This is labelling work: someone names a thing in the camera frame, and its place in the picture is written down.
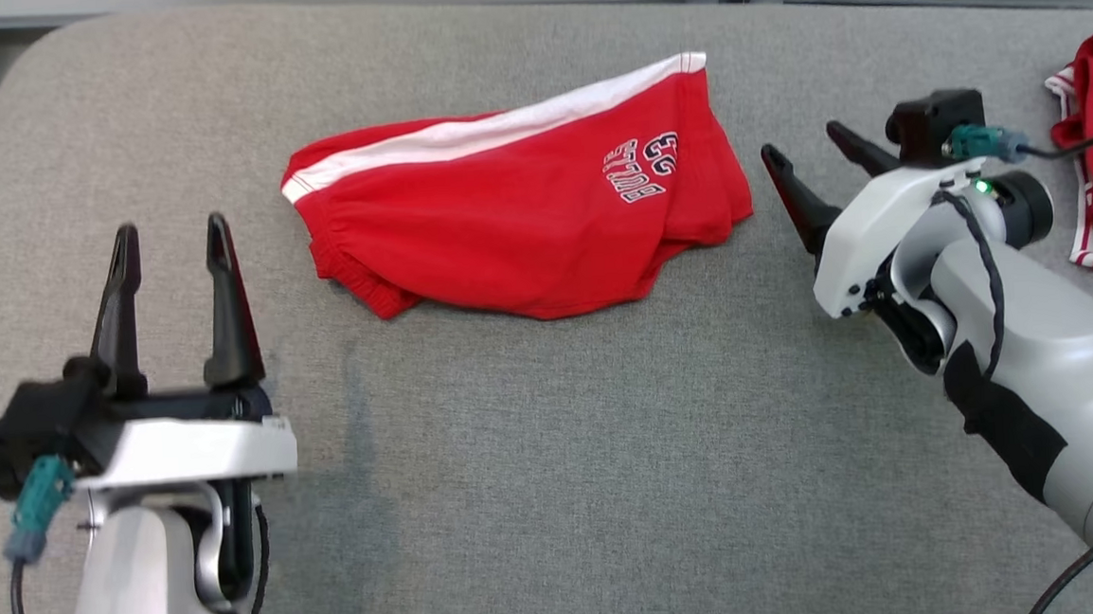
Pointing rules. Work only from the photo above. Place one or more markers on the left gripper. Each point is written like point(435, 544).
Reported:
point(195, 452)

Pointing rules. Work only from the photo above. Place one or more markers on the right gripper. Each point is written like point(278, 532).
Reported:
point(873, 220)

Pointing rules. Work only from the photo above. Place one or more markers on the red basketball shorts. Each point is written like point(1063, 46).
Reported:
point(504, 234)

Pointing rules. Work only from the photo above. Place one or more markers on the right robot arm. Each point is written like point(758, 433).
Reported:
point(1062, 361)

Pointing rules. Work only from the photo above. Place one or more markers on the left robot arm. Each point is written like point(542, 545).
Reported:
point(137, 598)

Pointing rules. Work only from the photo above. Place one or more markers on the grey upholstered sofa cushion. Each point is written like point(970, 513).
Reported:
point(564, 439)

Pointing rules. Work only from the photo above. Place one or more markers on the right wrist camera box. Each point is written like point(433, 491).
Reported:
point(929, 127)

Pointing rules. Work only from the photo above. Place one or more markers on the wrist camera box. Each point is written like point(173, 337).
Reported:
point(36, 424)
point(929, 127)

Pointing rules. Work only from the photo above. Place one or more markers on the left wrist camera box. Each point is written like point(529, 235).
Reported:
point(36, 424)

